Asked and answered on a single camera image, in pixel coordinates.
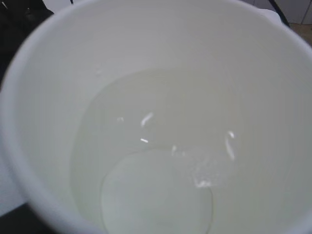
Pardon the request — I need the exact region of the white paper cup green logo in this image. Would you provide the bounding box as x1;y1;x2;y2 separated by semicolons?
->
0;0;312;234

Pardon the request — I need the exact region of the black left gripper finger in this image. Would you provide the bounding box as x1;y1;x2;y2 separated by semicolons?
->
0;203;60;234

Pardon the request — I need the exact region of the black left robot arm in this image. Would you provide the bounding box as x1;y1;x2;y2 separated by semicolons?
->
0;0;56;234

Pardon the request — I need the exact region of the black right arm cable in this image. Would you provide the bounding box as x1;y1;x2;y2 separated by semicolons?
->
268;0;291;27

